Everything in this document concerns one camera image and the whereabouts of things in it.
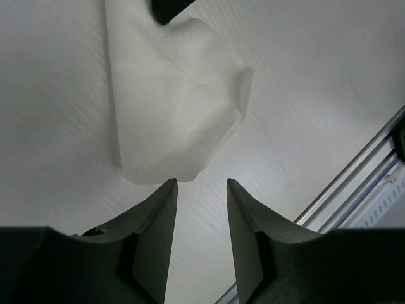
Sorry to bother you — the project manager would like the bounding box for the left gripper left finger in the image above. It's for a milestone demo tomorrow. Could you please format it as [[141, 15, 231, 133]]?
[[1, 179, 178, 303]]

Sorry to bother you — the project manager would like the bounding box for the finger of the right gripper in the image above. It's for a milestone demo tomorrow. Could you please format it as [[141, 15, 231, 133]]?
[[151, 0, 194, 25]]

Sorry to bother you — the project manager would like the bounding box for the white paper napkin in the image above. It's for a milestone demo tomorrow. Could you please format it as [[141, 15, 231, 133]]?
[[105, 1, 254, 185]]

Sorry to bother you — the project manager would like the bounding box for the aluminium mounting rail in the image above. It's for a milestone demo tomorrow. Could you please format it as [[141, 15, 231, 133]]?
[[220, 111, 404, 303]]

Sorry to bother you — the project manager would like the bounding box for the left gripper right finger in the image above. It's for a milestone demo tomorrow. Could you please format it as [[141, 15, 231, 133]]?
[[227, 179, 404, 303]]

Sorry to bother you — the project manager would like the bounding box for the white slotted cable duct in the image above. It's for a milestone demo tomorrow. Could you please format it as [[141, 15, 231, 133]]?
[[349, 172, 404, 228]]

